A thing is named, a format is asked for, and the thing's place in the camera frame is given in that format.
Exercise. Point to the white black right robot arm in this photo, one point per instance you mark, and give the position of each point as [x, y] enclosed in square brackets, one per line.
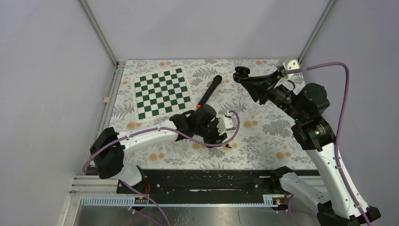
[340, 204]

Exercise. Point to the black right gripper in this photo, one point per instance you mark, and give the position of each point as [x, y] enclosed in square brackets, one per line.
[258, 87]

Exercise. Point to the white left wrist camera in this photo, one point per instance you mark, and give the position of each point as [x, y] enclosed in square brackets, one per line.
[226, 123]

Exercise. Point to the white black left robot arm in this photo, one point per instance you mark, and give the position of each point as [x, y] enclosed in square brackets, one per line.
[110, 148]

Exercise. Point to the black marker orange cap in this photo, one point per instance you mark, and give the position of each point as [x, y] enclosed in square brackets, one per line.
[211, 88]

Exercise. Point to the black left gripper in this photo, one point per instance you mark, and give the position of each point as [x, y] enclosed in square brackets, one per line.
[218, 138]

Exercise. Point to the floral patterned table mat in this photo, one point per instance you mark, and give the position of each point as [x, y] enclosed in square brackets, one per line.
[264, 140]

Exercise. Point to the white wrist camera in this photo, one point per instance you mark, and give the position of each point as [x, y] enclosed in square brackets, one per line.
[288, 63]
[226, 123]

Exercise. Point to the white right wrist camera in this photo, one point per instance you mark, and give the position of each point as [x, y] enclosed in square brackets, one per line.
[288, 63]

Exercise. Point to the green white checkered board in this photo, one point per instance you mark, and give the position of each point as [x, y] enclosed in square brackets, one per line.
[161, 94]

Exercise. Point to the white slotted cable duct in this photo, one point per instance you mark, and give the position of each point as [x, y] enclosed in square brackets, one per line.
[140, 201]

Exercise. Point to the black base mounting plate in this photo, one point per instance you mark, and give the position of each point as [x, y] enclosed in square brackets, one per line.
[209, 184]

